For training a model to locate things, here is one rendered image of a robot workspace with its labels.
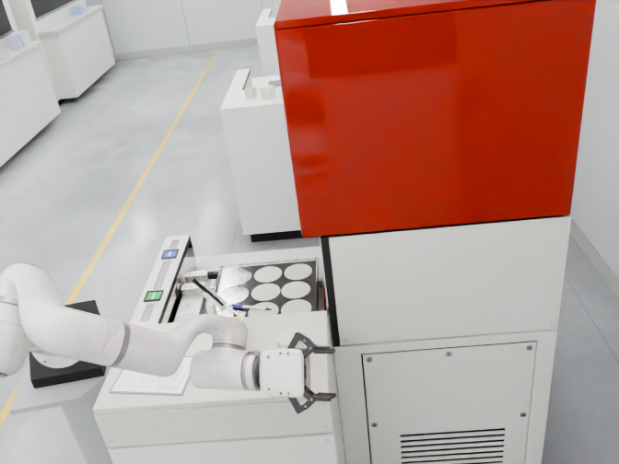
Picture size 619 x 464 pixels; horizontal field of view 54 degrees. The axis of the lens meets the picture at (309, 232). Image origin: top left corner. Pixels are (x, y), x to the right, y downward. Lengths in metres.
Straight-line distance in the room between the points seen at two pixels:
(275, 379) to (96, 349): 0.37
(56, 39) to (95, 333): 7.09
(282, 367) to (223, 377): 0.13
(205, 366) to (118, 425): 0.46
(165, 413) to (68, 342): 0.56
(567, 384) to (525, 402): 0.86
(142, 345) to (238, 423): 0.52
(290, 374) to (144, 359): 0.30
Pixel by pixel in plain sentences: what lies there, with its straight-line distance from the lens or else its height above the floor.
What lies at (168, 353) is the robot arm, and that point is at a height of 1.30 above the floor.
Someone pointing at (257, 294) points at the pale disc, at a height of 0.90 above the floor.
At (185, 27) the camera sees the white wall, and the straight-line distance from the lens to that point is 9.99.
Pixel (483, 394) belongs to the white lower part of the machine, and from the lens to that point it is 2.15.
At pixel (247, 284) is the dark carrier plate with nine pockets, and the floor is 0.90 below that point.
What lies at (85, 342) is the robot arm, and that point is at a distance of 1.21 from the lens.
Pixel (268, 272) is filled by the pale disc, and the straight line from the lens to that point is 2.18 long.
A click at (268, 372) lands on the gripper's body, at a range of 1.32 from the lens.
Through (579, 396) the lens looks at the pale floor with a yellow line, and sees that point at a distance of 3.02.
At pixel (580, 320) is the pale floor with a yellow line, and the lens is 3.43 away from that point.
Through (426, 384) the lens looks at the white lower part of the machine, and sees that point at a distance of 2.08.
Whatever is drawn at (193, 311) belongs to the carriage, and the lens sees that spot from 2.10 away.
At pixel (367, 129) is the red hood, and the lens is 1.58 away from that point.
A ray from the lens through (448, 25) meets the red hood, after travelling 1.53.
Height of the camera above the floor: 2.09
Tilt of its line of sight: 30 degrees down
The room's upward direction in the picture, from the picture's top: 7 degrees counter-clockwise
